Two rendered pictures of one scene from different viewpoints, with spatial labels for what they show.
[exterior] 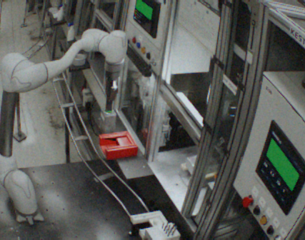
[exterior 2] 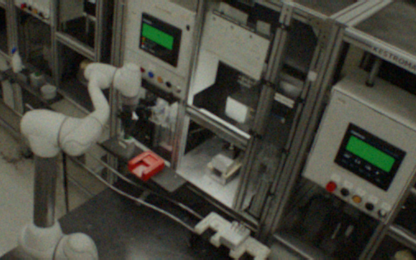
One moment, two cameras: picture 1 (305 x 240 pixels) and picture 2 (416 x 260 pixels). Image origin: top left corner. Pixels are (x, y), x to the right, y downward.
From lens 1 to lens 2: 91 cm
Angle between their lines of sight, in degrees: 25
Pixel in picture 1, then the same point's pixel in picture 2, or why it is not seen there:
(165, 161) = (187, 165)
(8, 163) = (55, 232)
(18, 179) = (81, 244)
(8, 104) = (51, 169)
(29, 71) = (85, 129)
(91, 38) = (104, 76)
